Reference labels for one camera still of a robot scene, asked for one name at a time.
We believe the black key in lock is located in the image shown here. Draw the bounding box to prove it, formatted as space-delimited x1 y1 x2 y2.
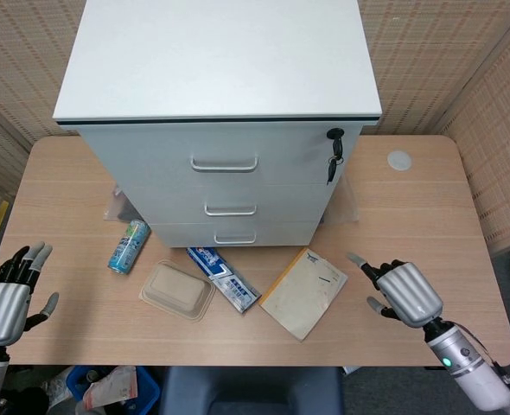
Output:
326 127 346 157

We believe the white drawer cabinet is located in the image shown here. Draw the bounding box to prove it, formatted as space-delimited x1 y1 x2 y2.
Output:
52 0 382 249

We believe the blue white toothpaste box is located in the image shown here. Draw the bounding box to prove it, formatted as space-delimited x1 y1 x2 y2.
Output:
186 246 263 316

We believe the black hanging key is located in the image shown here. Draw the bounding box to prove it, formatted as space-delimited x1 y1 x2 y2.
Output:
326 156 345 186

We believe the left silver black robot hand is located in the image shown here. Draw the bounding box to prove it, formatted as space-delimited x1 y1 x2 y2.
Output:
0 241 61 347

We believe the white red paper bag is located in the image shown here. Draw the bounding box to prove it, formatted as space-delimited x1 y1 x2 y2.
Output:
81 366 139 412

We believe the thin cable on right arm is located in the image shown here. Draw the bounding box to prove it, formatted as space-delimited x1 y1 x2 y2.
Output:
449 319 510 415

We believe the cream notebook with yellow spine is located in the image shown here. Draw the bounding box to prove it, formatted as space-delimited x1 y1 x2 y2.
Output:
259 247 349 343

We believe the white drawer with silver handle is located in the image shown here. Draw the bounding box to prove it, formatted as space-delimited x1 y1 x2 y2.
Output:
123 184 341 227

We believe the light blue drink can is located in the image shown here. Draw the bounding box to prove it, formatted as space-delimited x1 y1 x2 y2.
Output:
108 219 152 275

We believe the blue plastic bin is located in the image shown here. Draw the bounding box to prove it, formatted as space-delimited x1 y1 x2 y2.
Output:
67 365 162 415

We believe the white drawer beside key lock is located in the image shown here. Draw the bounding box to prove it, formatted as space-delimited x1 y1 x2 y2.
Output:
76 123 360 189

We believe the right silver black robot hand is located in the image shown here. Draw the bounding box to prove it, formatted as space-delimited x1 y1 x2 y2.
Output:
346 252 444 329

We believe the clear plastic bag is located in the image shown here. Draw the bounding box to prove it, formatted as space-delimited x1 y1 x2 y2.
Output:
103 183 142 223

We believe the grey round desk grommet cap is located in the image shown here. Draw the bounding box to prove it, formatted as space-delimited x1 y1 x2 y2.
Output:
386 149 413 172

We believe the white lowest drawer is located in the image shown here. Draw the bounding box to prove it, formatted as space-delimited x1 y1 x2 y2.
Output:
149 221 321 249

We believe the beige pulp food container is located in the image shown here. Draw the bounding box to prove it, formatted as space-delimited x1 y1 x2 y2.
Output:
138 259 218 323

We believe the dark blue chair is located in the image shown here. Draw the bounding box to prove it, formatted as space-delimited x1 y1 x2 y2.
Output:
159 366 345 415

